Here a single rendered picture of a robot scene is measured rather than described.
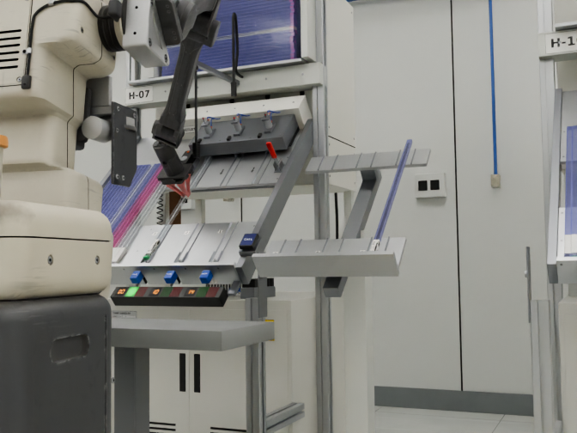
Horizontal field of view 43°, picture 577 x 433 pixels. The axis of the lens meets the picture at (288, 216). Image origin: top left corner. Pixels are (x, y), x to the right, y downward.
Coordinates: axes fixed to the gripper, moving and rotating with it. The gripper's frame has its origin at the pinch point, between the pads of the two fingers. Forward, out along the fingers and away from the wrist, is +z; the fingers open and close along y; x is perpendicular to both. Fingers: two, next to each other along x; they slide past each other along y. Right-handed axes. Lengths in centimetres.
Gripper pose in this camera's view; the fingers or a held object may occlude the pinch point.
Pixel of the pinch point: (185, 193)
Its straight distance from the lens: 230.3
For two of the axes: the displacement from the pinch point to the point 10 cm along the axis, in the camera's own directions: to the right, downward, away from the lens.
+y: -9.1, 0.3, 4.0
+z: 2.9, 7.5, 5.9
